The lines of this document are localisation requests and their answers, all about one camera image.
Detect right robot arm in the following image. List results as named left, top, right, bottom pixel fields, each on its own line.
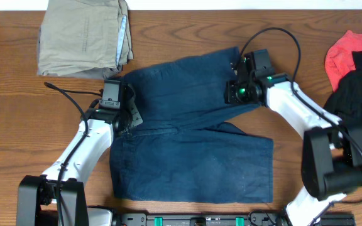
left=225, top=72, right=362, bottom=225

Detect black cable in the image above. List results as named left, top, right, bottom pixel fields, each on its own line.
left=239, top=26, right=362, bottom=205
left=43, top=81, right=105, bottom=226

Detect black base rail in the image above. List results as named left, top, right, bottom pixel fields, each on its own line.
left=114, top=212, right=356, bottom=226

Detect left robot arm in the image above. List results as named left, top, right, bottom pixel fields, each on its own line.
left=16, top=100, right=143, bottom=225

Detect left black cable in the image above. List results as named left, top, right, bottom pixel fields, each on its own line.
left=43, top=81, right=105, bottom=226

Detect folded khaki trousers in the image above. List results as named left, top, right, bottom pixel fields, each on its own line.
left=36, top=0, right=134, bottom=80

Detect red garment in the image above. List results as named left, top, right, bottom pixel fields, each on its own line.
left=325, top=30, right=362, bottom=91

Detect dark blue denim shorts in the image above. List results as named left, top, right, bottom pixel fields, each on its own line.
left=109, top=47, right=273, bottom=203

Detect right black cable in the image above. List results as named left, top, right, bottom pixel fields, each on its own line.
left=239, top=26, right=362, bottom=205

